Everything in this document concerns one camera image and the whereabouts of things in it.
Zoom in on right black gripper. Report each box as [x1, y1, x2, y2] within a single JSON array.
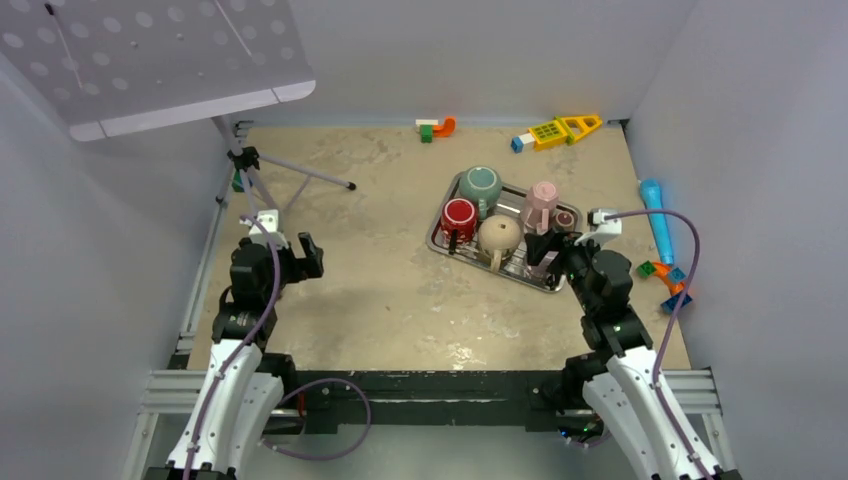
[[523, 226, 606, 313]]

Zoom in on small dark brown mug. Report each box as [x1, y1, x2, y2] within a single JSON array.
[[551, 210, 579, 232]]

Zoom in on beige mug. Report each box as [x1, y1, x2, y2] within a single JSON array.
[[477, 214, 523, 273]]

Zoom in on pink mug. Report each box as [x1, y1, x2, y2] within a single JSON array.
[[519, 181, 559, 234]]

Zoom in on teal green mug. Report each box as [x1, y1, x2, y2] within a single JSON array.
[[457, 165, 502, 222]]

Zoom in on red mug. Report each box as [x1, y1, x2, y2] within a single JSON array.
[[438, 197, 478, 254]]

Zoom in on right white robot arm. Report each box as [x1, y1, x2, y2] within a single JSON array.
[[525, 230, 741, 479]]

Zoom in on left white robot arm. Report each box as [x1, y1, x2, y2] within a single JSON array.
[[144, 232, 324, 479]]

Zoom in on silver metal tray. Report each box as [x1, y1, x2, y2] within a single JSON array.
[[425, 183, 568, 293]]

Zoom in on blue white toy block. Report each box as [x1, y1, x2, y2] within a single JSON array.
[[510, 133, 536, 154]]

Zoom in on yellow toy phone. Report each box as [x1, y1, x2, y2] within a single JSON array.
[[528, 119, 575, 151]]

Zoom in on grey tripod stand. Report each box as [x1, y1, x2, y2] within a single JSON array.
[[211, 116, 358, 214]]

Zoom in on orange triangle toy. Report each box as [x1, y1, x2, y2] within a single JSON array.
[[556, 115, 603, 146]]

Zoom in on blue toy microphone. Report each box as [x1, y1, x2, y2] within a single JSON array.
[[639, 179, 675, 265]]

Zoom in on orange blue toy blocks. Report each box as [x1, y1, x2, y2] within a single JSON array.
[[636, 261, 687, 314]]

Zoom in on orange green toy pieces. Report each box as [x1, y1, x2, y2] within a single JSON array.
[[415, 116, 457, 143]]

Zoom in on white perforated board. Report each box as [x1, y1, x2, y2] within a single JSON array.
[[1, 1, 316, 142]]

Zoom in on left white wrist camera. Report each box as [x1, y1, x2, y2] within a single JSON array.
[[248, 209, 290, 249]]

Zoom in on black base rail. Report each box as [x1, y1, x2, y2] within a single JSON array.
[[263, 370, 605, 442]]

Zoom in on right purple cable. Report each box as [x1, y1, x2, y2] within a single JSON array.
[[606, 209, 717, 480]]

